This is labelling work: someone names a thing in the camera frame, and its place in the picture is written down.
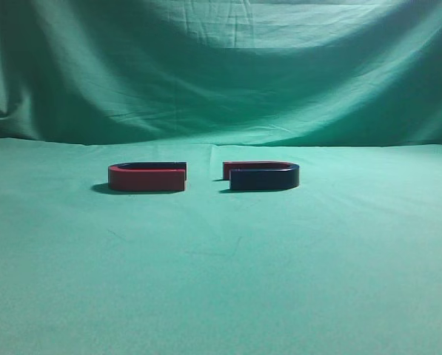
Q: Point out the green cloth backdrop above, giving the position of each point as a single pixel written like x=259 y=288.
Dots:
x=255 y=73

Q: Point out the red-blue horseshoe magnet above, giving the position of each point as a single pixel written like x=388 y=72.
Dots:
x=148 y=176
x=261 y=175

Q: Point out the green table cloth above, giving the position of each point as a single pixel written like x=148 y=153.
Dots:
x=348 y=262

